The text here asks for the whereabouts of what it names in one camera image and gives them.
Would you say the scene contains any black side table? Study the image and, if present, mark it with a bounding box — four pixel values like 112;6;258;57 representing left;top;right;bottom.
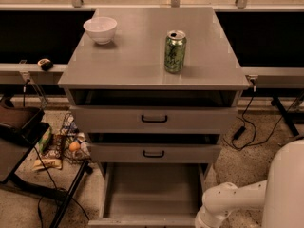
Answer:
0;95;89;228

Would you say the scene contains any snack bag on floor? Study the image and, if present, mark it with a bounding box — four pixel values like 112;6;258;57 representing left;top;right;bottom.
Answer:
32;159;63;171

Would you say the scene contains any grey bottom drawer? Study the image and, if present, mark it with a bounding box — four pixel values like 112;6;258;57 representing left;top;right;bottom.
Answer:
88;163;207;228

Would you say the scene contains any black cable on floor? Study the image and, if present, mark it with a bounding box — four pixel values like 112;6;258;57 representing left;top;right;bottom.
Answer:
22;78;90;228

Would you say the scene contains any wire basket with items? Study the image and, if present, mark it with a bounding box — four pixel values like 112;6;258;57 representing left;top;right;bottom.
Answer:
60;113;91;164

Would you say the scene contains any black power cable with adapter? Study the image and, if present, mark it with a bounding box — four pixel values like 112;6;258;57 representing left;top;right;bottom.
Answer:
223;85;304;151

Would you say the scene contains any white bowl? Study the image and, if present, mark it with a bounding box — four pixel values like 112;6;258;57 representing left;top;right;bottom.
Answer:
83;17;118;45

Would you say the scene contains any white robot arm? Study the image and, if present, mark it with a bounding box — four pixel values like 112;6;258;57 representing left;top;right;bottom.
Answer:
195;140;304;228

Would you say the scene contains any green chip bag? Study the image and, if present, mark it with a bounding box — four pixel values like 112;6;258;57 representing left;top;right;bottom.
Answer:
38;127;52;152

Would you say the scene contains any grey drawer cabinet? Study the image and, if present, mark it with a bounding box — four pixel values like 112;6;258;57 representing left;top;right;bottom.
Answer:
57;7;251;182

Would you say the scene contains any grey drawer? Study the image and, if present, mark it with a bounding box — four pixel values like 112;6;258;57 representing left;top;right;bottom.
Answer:
70;106;237;134
88;143;221;163
88;163;207;228

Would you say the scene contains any grey top drawer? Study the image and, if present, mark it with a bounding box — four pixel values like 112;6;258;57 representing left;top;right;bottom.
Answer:
70;106;237;134

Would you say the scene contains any green soda can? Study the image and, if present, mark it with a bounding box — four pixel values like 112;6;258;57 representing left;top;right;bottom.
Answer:
164;30;187;73

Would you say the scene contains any grey middle drawer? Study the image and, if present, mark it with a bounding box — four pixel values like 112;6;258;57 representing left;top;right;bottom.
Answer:
88;143;221;163

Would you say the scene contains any small black round object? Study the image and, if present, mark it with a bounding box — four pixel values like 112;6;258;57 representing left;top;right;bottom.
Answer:
37;58;53;71

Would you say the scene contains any orange fruit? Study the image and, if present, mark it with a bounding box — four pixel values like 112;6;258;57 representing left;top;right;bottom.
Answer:
69;142;81;152

